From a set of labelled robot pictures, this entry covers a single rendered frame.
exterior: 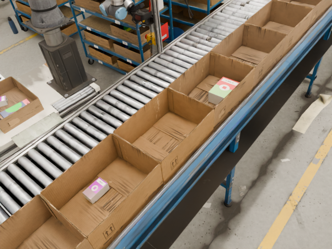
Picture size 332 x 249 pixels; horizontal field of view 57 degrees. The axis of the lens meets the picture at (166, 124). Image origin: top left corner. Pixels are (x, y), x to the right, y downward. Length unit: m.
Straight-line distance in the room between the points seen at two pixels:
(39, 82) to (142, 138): 1.09
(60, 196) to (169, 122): 0.65
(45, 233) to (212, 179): 0.87
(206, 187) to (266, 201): 0.81
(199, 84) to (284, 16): 0.90
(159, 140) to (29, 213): 0.67
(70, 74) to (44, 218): 1.06
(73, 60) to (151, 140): 0.86
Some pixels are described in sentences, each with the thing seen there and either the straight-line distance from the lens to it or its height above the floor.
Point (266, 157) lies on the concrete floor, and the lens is 2.64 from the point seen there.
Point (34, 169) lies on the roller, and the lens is 1.82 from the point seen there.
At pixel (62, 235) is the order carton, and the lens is 1.37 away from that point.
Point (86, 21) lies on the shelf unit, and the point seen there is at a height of 0.54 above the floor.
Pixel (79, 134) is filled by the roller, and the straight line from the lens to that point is 1.88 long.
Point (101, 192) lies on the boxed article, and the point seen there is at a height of 0.91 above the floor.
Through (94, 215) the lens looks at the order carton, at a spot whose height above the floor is 0.89.
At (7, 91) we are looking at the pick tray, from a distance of 2.44.
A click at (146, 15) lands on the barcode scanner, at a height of 1.07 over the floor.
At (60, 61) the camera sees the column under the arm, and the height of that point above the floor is 0.99.
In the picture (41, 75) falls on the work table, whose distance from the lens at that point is 2.48.
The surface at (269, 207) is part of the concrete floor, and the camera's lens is 2.39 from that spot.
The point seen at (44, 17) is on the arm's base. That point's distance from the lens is 1.98.
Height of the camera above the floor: 2.04
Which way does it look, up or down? 46 degrees down
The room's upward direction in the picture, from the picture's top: 7 degrees counter-clockwise
